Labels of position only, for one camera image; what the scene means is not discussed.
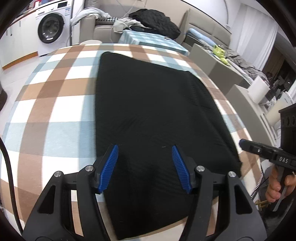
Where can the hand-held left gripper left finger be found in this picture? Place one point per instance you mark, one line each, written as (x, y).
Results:
(108, 169)

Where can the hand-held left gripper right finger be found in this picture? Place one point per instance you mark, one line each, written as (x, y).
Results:
(181, 171)

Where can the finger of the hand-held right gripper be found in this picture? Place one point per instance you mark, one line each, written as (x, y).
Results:
(253, 147)

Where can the black knit sweater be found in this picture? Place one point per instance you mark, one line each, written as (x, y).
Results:
(150, 111)

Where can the person's right hand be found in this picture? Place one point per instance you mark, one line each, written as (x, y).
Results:
(274, 185)

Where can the dark wooden cabinet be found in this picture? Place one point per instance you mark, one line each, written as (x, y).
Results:
(289, 125)

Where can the beige chair back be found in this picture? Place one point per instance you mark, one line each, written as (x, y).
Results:
(247, 109)

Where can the white box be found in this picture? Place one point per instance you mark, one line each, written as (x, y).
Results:
(259, 89)

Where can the plaid tablecloth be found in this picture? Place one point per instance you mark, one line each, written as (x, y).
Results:
(50, 115)

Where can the beige side table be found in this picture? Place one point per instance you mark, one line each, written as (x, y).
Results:
(226, 71)

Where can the grey crumpled cloth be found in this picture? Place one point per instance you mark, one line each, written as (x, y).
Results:
(245, 64)

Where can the yellow-green object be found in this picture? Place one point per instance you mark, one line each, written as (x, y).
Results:
(218, 51)

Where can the white curtain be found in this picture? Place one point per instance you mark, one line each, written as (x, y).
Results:
(256, 32)

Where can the light blue pillow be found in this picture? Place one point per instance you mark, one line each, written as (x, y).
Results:
(198, 34)

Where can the white round stool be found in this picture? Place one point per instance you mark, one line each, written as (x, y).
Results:
(90, 41)

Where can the teal plaid cloth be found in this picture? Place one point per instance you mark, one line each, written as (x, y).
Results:
(150, 39)

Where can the grey sofa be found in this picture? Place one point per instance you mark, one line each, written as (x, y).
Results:
(101, 32)

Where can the pale grey garment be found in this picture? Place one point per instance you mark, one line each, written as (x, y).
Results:
(124, 25)

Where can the houndstooth pillow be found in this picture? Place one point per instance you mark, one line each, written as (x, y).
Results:
(106, 20)

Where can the black quilted jacket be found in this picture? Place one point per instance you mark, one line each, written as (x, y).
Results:
(155, 20)

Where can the white washing machine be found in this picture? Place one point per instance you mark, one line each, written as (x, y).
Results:
(53, 25)

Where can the white floor cabinets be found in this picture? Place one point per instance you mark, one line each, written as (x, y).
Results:
(18, 41)

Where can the light grey blanket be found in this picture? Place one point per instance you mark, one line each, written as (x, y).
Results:
(81, 15)

